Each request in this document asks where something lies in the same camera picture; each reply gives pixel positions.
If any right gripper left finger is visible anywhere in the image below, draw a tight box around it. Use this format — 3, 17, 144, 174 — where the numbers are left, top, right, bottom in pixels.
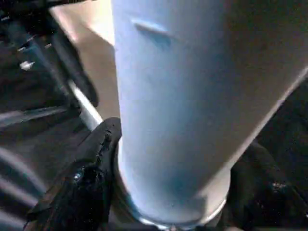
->
25, 117, 124, 231

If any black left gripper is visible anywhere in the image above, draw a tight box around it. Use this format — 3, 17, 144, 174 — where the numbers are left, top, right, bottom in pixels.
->
0, 13, 100, 111

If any black plastic mat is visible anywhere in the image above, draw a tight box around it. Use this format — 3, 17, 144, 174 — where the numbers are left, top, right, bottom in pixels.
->
0, 0, 308, 231

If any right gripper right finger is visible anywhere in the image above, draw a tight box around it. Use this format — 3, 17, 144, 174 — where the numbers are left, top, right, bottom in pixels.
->
221, 141, 308, 231

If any white plastic table leg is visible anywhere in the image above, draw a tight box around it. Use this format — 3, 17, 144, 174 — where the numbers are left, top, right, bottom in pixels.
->
112, 0, 308, 227

